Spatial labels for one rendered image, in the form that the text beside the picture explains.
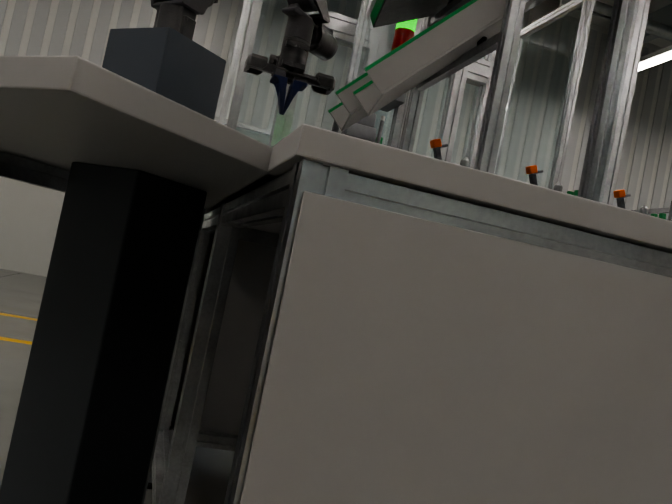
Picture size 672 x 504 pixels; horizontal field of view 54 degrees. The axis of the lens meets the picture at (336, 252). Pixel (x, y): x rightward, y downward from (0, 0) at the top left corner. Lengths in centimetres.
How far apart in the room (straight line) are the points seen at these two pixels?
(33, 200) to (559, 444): 896
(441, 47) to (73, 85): 55
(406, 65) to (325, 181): 36
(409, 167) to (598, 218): 22
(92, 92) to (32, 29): 923
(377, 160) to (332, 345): 18
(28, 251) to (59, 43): 275
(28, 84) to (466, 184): 40
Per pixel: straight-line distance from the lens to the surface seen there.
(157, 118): 63
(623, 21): 109
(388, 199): 64
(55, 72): 59
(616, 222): 75
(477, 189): 67
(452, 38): 98
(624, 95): 255
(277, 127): 246
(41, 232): 942
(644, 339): 79
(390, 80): 94
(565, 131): 266
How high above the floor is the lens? 73
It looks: 2 degrees up
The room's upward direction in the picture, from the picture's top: 11 degrees clockwise
